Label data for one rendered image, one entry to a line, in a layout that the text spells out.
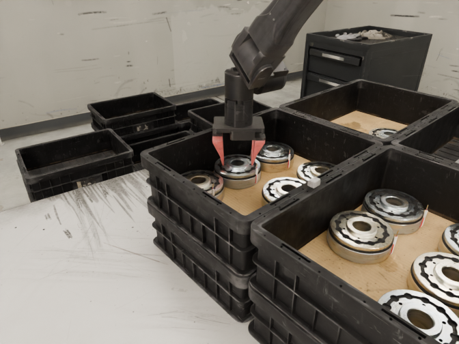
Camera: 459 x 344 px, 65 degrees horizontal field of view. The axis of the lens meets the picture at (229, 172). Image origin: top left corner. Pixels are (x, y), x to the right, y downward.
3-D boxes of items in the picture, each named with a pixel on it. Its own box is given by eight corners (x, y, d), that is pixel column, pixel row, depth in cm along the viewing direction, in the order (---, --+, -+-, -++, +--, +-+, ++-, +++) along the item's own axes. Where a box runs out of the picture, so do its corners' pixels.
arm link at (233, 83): (218, 65, 69) (235, 72, 65) (247, 60, 72) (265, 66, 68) (218, 99, 72) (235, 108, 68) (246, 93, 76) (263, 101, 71)
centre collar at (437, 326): (430, 347, 41) (432, 344, 41) (390, 319, 44) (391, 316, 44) (448, 323, 44) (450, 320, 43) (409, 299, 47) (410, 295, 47)
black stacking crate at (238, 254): (242, 285, 56) (244, 227, 50) (145, 204, 75) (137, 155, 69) (373, 192, 78) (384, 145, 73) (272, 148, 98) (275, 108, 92)
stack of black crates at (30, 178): (56, 273, 148) (25, 179, 125) (42, 235, 169) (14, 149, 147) (147, 237, 167) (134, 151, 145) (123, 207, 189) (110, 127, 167)
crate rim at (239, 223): (244, 238, 51) (244, 224, 49) (137, 163, 70) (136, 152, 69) (384, 153, 74) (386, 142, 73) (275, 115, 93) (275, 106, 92)
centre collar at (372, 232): (369, 242, 57) (370, 239, 56) (340, 229, 59) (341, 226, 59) (381, 227, 60) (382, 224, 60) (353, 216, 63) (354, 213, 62)
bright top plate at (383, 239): (379, 261, 54) (380, 257, 53) (318, 233, 59) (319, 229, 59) (401, 228, 60) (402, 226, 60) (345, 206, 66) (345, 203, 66)
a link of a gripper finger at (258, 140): (229, 157, 82) (229, 118, 77) (260, 156, 82) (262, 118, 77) (229, 172, 76) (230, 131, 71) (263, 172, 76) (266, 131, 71)
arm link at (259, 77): (238, 30, 62) (261, 68, 60) (287, 24, 68) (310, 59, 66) (216, 75, 72) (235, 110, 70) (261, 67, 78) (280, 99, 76)
